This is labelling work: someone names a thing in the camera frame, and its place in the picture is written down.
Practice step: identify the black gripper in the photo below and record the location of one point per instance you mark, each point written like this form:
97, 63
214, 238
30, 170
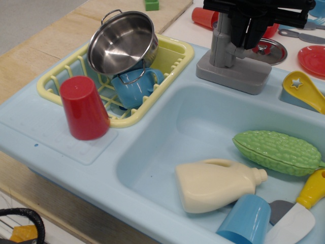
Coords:
250, 19

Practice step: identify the grey toy faucet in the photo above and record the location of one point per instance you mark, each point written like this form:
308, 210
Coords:
228, 65

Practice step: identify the red upright cup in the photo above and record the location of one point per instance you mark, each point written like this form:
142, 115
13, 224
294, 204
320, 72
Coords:
271, 31

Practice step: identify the steel pot lid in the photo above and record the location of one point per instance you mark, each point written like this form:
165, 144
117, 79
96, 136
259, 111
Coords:
269, 51

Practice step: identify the red cup lying down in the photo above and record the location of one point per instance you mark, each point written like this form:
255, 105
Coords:
203, 17

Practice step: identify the grey toy knife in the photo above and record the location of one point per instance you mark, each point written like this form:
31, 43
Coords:
303, 37

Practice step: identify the red plate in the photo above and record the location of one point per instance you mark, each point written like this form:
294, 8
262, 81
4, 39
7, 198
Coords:
311, 58

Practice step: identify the blue toy utensil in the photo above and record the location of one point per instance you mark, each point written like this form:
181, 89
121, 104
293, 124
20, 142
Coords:
313, 24

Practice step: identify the blue cup top right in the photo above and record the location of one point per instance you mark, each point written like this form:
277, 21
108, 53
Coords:
318, 10

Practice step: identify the yellow dish rack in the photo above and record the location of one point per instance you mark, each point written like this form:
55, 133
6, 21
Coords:
173, 56

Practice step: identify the yellow star spoon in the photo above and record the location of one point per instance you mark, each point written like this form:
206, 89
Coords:
300, 86

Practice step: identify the green plastic block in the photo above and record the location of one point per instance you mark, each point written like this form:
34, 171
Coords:
151, 5

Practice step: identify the stainless steel pot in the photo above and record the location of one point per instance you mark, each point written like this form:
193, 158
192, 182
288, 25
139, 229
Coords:
124, 42

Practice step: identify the blue plastic mug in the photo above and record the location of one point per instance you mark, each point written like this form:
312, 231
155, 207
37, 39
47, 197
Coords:
132, 86

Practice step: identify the green bitter gourd toy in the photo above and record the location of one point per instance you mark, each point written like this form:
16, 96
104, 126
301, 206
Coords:
279, 152

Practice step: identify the cream detergent bottle toy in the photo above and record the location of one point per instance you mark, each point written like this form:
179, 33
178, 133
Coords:
211, 184

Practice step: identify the light blue toy sink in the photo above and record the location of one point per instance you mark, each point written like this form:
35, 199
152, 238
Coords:
121, 188

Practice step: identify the red plastic cup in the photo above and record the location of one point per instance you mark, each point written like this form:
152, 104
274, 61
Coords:
85, 113

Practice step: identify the blue plastic cup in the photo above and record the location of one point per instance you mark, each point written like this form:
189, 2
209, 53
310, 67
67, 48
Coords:
248, 220

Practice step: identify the yellow object bottom left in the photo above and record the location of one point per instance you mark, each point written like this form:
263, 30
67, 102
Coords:
24, 233

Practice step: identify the yellow handled toy knife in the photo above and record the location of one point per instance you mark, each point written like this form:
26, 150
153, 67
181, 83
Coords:
299, 221

